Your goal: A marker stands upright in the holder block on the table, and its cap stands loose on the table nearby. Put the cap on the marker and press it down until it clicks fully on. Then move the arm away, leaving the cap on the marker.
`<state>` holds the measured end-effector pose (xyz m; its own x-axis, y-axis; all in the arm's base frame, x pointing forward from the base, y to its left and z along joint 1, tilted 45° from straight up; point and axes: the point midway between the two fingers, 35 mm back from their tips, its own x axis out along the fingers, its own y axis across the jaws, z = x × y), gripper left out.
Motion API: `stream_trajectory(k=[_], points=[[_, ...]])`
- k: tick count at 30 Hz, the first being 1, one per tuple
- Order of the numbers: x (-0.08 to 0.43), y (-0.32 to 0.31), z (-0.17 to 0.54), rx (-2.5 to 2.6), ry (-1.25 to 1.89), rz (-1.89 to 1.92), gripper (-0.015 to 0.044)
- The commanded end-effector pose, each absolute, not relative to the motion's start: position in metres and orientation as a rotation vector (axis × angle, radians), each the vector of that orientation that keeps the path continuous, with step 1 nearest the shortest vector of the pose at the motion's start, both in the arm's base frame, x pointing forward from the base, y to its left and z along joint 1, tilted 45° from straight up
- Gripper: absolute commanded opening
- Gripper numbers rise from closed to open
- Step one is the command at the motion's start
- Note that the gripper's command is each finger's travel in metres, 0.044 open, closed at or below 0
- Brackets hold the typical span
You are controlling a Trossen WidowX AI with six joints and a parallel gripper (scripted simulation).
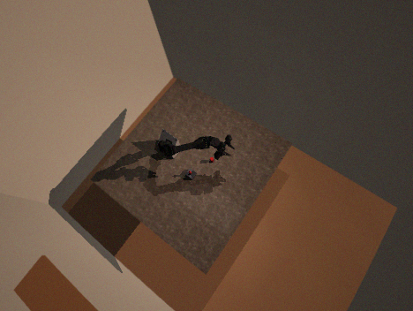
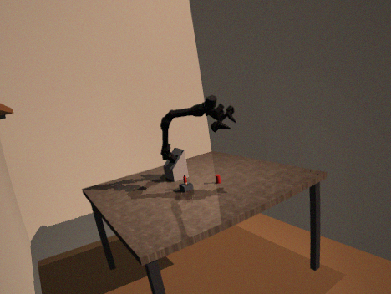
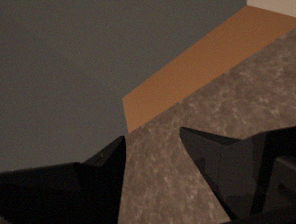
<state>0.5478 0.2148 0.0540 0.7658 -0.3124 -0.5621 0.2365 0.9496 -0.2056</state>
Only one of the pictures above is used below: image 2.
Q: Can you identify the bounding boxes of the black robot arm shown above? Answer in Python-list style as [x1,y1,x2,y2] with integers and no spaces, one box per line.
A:
[160,95,225,163]

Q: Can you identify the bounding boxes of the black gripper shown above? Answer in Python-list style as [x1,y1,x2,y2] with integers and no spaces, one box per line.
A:
[211,106,237,132]

